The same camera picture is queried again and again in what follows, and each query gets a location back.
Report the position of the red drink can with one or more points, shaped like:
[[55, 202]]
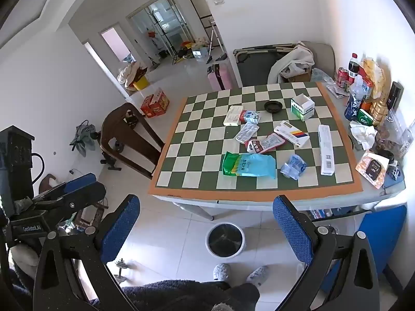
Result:
[[342, 77]]

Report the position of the tall black box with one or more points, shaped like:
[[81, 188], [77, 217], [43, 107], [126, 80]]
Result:
[[395, 95]]

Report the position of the pink suitcase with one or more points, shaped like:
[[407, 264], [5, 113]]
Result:
[[219, 77]]

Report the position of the blue detergent bottle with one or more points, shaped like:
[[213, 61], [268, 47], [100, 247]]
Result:
[[351, 107]]

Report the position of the grey upholstered chair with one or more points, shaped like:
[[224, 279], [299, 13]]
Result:
[[324, 55]]

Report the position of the green white box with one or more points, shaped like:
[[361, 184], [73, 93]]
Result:
[[301, 111]]

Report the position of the brown cardboard box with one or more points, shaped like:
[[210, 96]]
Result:
[[300, 77]]

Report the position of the yellow snack bag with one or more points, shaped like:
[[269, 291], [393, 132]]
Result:
[[373, 71]]

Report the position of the grey fluffy slipper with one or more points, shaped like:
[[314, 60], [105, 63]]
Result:
[[257, 275], [222, 271]]

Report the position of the small dumbbell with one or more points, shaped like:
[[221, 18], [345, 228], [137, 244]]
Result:
[[120, 262]]

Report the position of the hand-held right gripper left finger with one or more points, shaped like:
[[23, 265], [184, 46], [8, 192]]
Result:
[[120, 228]]

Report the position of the green blue plastic bag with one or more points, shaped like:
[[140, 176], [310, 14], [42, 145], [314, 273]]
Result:
[[249, 165]]

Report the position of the black coat rack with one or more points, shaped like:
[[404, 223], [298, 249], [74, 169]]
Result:
[[161, 32]]

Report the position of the dark folding bed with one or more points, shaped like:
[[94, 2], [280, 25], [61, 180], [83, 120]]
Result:
[[256, 68]]

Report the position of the small green box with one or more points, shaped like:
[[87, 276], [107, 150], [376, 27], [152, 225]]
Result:
[[364, 117]]

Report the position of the dark red snack wrapper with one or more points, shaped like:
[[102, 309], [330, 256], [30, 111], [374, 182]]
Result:
[[254, 146]]

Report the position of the golden bottle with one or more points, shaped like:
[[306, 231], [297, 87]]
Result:
[[380, 110]]

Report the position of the white clothes pile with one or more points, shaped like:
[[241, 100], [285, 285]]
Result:
[[295, 58]]

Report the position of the white medicine box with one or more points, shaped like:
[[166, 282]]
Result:
[[233, 115]]

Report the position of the glass sliding door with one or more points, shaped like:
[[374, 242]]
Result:
[[162, 22]]

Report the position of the black ashtray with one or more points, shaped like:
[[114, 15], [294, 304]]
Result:
[[273, 106]]

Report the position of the long white box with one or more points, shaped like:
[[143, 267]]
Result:
[[326, 152]]

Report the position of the dark wooden chair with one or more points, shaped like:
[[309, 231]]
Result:
[[108, 139]]

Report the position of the crumpled blue plastic wrapper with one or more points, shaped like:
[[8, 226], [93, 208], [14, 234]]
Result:
[[293, 167]]

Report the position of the orange snack packet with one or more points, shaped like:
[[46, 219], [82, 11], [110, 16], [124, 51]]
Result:
[[371, 170]]

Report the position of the blue chair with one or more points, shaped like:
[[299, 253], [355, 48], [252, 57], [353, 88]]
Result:
[[385, 233]]

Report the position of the crumpled white tissue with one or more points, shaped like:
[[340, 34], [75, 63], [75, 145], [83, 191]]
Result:
[[363, 132]]

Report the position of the white box with coloured stripes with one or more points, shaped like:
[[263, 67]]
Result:
[[288, 132]]

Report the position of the white trash bin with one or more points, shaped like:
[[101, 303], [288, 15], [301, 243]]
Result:
[[225, 238]]

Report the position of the cola bottle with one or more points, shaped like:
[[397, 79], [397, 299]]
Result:
[[352, 68]]

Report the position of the white bag pile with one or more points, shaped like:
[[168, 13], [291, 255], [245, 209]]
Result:
[[128, 73]]

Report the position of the clear red-edged wrapper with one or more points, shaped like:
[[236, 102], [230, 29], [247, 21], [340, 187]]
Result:
[[273, 142]]

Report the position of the small milk carton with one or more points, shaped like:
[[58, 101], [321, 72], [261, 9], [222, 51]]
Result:
[[251, 116]]

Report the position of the clear plastic pack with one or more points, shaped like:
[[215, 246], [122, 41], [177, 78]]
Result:
[[321, 75]]

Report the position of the yellow bin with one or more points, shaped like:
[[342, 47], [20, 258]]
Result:
[[141, 84]]

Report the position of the person's dark fleece clothing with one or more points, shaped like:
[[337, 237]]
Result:
[[188, 294]]

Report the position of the green white checkered mat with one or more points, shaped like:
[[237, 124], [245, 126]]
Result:
[[207, 136]]

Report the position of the red carton box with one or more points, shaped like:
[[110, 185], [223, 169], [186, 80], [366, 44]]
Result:
[[155, 105]]

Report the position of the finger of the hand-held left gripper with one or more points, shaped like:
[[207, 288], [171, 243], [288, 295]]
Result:
[[77, 201], [79, 179]]

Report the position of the clear plastic packet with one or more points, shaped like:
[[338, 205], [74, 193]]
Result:
[[247, 132]]

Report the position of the clear plastic bag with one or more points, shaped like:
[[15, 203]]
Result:
[[398, 129]]

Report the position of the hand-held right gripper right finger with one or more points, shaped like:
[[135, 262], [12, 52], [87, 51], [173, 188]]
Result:
[[291, 230]]

